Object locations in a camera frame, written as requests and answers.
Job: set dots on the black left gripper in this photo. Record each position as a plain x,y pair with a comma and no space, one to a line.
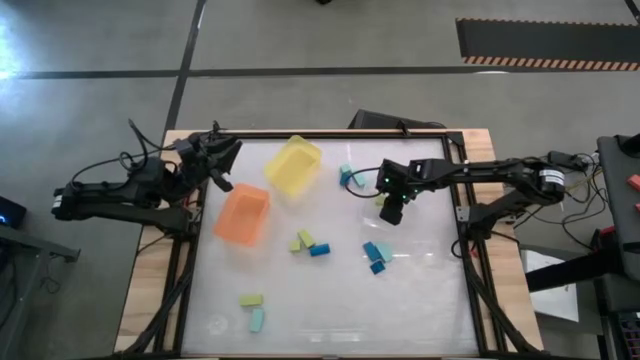
197,160

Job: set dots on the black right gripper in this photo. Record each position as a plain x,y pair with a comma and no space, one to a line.
400,177

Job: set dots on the light teal cube block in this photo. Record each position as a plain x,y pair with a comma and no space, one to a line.
345,169

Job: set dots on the blue rectangular block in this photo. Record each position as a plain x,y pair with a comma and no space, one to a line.
371,251
319,250

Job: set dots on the green cube block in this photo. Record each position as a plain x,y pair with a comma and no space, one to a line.
295,246

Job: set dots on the green rectangular block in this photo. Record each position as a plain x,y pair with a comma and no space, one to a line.
250,300
306,238

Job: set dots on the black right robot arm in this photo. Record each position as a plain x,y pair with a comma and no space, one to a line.
500,170

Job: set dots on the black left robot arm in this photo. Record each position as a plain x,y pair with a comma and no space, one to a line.
125,210

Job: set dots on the small green block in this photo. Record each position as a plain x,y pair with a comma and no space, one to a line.
380,201

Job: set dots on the orange translucent plastic bin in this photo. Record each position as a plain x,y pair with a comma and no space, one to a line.
242,215

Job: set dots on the black angled panel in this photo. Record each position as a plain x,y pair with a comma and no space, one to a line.
385,121

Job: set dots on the yellow translucent plastic bin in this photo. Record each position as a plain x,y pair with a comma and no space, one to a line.
292,167

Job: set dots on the grey metal mounting plate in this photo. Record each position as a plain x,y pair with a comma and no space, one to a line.
462,214

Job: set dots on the black power adapter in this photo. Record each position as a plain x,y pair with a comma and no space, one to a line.
562,159

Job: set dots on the black stand leg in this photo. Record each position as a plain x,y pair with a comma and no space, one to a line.
570,272

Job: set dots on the white paper sheet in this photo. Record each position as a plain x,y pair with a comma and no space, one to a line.
555,302

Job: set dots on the black hazard-striped floor mat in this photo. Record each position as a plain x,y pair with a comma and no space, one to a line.
545,40

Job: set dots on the black box with blue light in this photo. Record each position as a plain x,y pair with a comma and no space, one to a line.
12,212

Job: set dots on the black cart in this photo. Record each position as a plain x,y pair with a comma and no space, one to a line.
622,210

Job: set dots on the grey metal desk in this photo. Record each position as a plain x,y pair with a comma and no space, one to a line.
20,280

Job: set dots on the red block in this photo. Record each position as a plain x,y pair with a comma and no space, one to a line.
635,182

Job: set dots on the black keyboard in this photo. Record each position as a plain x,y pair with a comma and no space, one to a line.
631,335

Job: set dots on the black aluminium table frame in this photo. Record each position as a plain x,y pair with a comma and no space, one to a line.
380,135

